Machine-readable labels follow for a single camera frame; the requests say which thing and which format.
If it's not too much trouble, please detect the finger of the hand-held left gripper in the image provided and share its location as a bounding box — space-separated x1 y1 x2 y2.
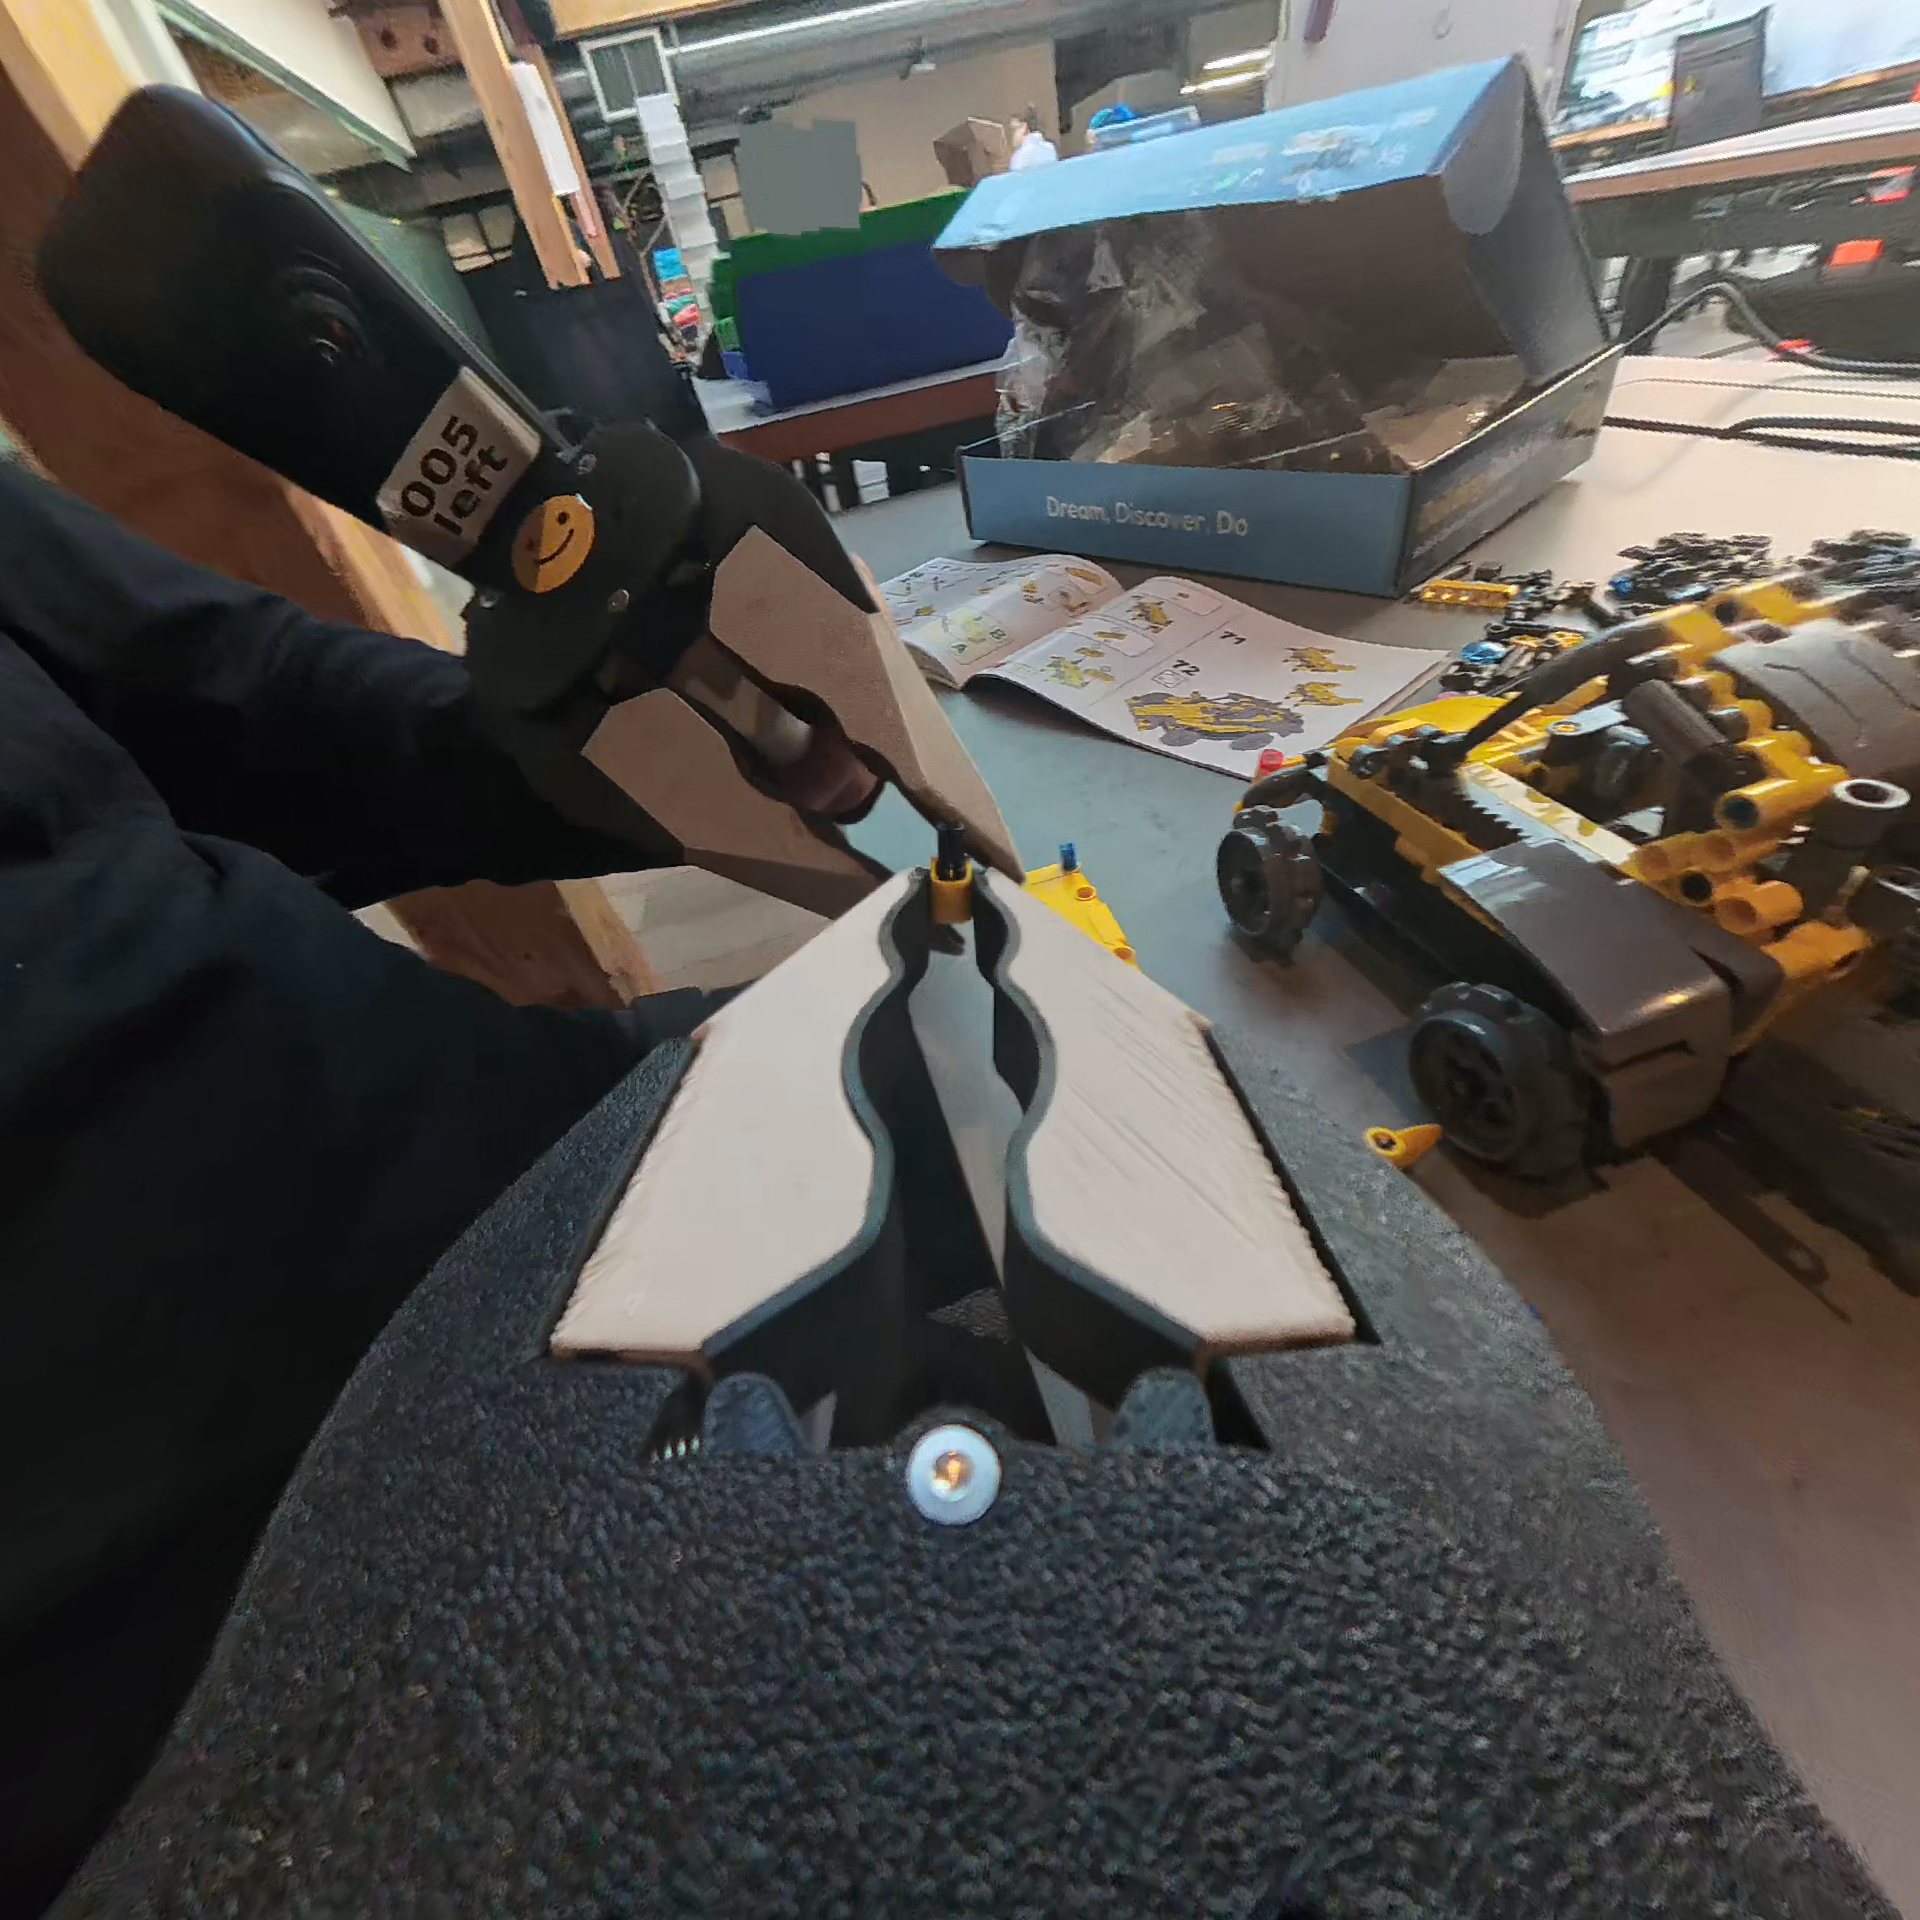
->
575 690 920 925
703 525 1027 889

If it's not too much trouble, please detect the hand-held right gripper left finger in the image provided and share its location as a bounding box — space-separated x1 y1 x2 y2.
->
547 866 939 1380

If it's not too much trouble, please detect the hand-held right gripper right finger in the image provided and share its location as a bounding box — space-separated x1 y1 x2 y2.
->
965 866 1359 1374

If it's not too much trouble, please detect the person's left forearm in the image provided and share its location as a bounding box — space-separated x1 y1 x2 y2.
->
0 450 678 963

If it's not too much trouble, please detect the grey desk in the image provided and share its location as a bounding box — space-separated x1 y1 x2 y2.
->
636 353 1920 1908

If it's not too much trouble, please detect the person's left hand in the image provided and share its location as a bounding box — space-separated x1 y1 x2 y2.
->
772 727 889 828

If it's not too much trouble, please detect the yellow liftarm brick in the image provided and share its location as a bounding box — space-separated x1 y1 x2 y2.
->
1022 862 1139 963

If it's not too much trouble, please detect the wooden beam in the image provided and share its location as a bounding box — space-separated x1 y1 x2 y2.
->
335 0 620 290

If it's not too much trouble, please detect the blue storage crate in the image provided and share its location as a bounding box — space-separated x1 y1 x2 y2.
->
733 240 1014 411

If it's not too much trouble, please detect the instruction booklet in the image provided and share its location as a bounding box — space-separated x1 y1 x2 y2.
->
875 555 1445 783

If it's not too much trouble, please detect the blue cardboard box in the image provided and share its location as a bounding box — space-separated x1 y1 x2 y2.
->
929 56 1626 600

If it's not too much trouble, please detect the green storage crate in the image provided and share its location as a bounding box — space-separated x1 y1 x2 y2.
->
707 187 978 325

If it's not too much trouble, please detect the stack of white containers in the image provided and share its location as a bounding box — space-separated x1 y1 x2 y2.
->
636 91 710 264

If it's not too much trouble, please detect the crumpled clear plastic bag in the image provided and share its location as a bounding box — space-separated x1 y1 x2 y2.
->
996 211 1517 475

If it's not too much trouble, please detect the person's black clothing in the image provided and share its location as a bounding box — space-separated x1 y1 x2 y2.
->
0 901 713 1920

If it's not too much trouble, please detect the yellow toy vehicle model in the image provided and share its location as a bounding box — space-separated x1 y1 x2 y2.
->
1214 562 1920 1188

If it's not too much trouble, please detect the pile of loose building bricks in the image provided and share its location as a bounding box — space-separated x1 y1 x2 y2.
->
1410 525 1920 632

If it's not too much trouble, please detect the long office table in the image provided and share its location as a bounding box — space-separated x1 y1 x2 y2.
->
1560 102 1920 363

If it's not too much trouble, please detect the metal ventilation duct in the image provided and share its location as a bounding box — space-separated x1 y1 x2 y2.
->
665 7 1059 100

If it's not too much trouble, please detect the thick black cable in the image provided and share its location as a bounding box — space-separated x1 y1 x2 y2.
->
1603 276 1920 460

